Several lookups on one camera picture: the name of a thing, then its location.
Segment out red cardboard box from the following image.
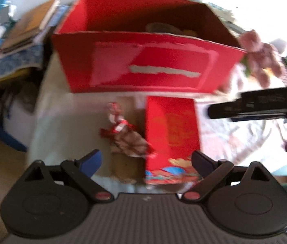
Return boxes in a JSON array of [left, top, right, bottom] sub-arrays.
[[51, 0, 248, 94]]

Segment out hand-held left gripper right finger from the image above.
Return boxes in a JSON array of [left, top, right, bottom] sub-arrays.
[[181, 150, 276, 204]]

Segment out small red gift box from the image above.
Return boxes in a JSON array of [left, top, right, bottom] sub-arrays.
[[145, 96, 201, 186]]

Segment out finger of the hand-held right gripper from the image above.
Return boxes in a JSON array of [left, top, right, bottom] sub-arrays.
[[208, 85, 287, 122]]

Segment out wide packing tape roll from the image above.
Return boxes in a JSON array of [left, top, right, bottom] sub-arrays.
[[146, 22, 182, 35]]

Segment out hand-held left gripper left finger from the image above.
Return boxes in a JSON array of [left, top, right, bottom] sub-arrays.
[[25, 149, 114, 204]]

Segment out mauve plush bear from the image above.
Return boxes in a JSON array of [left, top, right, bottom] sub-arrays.
[[239, 29, 284, 88]]

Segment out yellow paperback book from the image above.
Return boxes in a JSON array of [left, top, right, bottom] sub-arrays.
[[14, 0, 60, 31]]

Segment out beige band with red-white ribbon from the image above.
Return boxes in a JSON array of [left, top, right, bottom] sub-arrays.
[[100, 102, 157, 183]]

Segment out blue patterned cloth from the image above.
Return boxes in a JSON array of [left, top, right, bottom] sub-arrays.
[[0, 38, 47, 82]]

